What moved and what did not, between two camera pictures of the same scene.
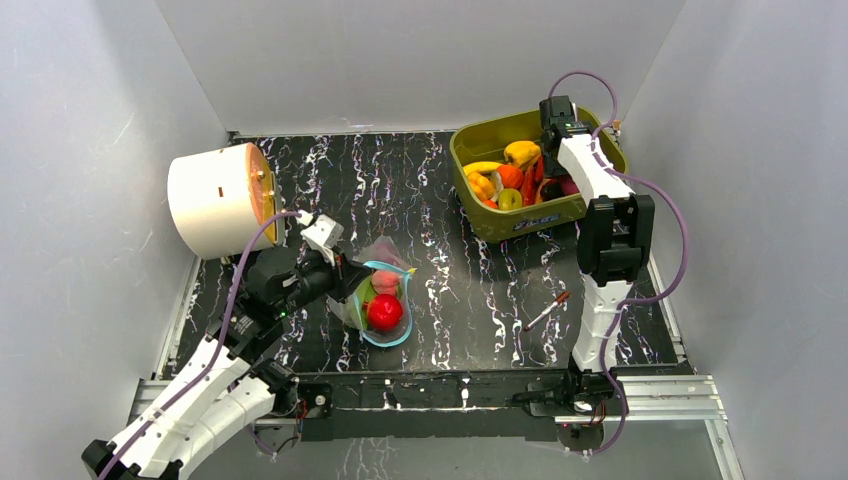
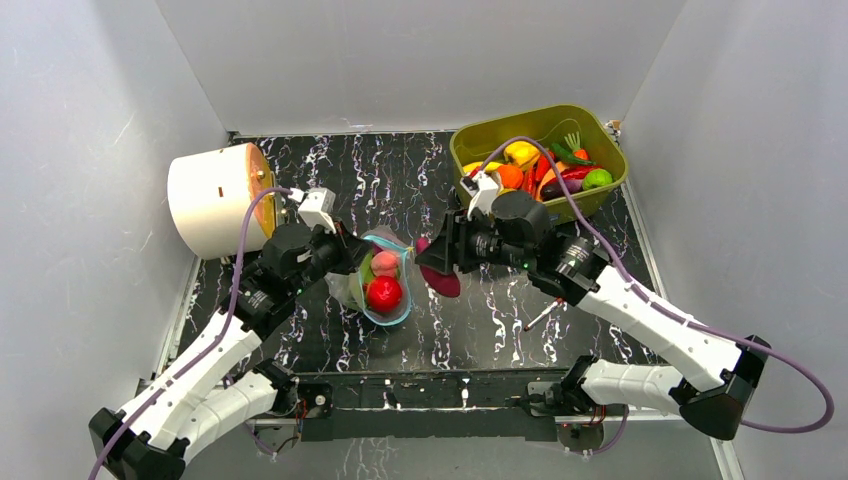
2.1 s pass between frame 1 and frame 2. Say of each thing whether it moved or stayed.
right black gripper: moved
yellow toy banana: stayed
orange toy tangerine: stayed
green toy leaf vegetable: moved
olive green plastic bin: stayed
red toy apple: moved
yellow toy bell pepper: stayed
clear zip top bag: moved
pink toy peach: moved
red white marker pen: stayed
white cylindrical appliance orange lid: stayed
